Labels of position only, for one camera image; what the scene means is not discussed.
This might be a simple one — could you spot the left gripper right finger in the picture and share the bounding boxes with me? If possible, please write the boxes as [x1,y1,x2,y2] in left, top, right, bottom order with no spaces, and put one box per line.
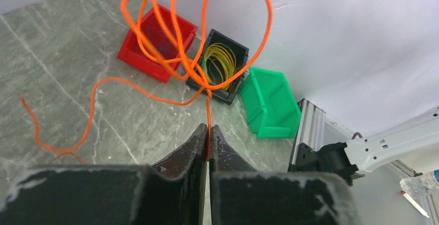
[210,125,361,224]

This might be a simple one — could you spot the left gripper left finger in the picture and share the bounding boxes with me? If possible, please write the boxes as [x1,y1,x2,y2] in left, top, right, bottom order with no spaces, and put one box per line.
[1,124,207,224]

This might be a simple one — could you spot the bright orange cable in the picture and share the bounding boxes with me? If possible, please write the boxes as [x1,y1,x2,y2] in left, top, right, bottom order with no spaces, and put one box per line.
[20,0,274,165]

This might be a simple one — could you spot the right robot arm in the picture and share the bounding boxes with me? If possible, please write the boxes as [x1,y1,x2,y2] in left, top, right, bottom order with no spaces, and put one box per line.
[288,107,438,185]

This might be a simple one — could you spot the green plastic bin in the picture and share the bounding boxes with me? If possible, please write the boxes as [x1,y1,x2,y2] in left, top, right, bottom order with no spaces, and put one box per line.
[239,67,301,139]

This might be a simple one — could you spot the black plastic bin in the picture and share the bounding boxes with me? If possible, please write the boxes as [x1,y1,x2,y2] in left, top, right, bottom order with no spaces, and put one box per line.
[186,29,249,105]

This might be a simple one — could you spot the red plastic bin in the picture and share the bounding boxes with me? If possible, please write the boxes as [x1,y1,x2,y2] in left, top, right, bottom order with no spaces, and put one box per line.
[117,4,198,83]

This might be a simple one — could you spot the red white pen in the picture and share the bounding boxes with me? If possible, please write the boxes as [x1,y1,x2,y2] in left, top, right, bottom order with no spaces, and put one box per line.
[401,190,430,218]

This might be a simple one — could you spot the clear plastic bottle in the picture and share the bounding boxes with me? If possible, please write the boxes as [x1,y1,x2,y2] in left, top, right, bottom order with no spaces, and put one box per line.
[400,170,438,198]

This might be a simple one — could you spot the yellow cable coil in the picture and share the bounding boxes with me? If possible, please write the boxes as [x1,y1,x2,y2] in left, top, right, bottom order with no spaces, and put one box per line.
[201,42,238,92]

